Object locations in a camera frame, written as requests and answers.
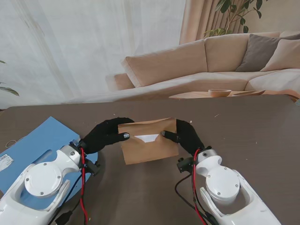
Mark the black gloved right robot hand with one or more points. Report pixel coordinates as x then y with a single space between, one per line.
187 138

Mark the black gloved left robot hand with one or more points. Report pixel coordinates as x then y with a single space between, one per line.
103 138

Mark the brown kraft paper envelope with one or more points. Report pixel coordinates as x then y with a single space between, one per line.
150 152

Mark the white lined letter paper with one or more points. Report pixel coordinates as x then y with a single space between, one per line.
146 138

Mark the blue plastic file folder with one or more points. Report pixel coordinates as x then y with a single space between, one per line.
47 136

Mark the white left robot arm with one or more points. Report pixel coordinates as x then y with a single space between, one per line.
42 180

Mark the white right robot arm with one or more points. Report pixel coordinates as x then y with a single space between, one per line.
222 185

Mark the wooden coffee table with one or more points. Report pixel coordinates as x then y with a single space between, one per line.
192 94

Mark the wooden bowl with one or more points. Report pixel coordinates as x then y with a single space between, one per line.
219 93

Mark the flat wooden plate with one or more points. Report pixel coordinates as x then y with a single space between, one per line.
249 92

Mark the beige sofa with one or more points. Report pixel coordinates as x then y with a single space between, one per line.
168 63

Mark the white sheer curtain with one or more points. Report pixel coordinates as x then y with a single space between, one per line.
82 47

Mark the dark green plant leaves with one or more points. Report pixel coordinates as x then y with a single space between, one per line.
10 91

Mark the grey cushion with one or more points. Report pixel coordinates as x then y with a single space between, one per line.
257 54

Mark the beige pleated curtain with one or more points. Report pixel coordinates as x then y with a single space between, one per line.
199 21

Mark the beige cushion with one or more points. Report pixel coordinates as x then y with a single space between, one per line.
286 56

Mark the tall green leafy plant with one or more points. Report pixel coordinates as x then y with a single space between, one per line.
226 5

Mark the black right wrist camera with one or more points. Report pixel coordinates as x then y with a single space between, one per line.
185 165

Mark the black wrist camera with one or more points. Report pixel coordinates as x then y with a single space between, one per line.
92 167
185 165

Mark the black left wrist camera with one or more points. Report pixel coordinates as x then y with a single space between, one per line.
92 167

